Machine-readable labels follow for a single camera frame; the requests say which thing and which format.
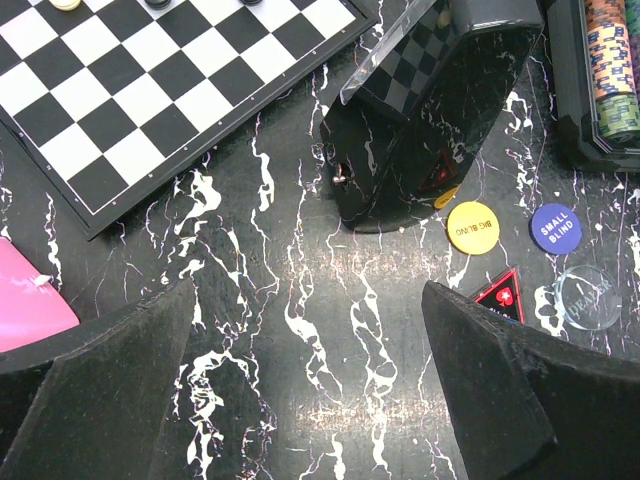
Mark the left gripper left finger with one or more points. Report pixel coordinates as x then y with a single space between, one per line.
90 402

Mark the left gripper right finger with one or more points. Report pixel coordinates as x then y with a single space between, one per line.
526 405

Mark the clear dealer button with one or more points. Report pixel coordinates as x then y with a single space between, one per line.
587 298

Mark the blue small blind button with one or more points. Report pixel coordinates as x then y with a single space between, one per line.
555 229

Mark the pink metronome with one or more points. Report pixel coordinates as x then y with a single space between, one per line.
31 308

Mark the yellow big blind button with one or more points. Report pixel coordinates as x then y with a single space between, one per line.
473 228

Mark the black white chessboard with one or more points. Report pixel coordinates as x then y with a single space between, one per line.
113 99

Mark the leftmost poker chip row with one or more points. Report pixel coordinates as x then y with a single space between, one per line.
612 76

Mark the black poker chip case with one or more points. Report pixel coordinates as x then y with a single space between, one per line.
580 141

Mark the white chess piece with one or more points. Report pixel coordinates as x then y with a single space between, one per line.
65 5

